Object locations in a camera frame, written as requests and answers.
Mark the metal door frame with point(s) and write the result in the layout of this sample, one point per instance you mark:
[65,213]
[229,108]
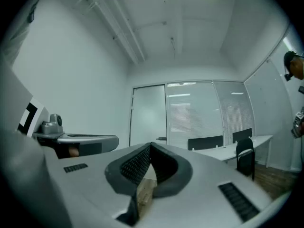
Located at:
[131,117]

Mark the frosted glass door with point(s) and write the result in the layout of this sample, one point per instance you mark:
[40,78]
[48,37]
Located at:
[147,113]

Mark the person's left hand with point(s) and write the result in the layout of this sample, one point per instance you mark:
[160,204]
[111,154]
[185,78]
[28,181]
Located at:
[74,152]

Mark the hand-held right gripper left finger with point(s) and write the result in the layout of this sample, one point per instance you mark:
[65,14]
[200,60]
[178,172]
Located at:
[95,186]

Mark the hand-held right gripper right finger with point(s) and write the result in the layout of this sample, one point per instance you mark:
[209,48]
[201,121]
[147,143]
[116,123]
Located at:
[202,186]

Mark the white ceiling pipes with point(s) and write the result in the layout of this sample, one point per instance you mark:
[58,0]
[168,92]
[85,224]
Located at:
[123,37]

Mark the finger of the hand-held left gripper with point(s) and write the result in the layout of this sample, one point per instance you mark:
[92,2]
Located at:
[99,144]

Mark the long white desk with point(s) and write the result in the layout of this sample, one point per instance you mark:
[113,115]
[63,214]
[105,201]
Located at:
[225,152]

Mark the black folding chair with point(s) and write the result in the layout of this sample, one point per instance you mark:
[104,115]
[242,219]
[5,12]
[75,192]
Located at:
[245,160]

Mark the glass partition panel with blinds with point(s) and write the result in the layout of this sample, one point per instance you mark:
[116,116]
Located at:
[235,108]
[190,108]

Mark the black desk divider panel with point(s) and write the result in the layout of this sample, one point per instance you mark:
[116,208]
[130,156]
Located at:
[205,142]
[242,135]

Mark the plain frosted wall panel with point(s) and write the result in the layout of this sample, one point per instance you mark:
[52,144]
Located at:
[266,103]

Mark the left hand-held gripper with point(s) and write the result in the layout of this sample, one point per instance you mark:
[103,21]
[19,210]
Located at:
[14,98]

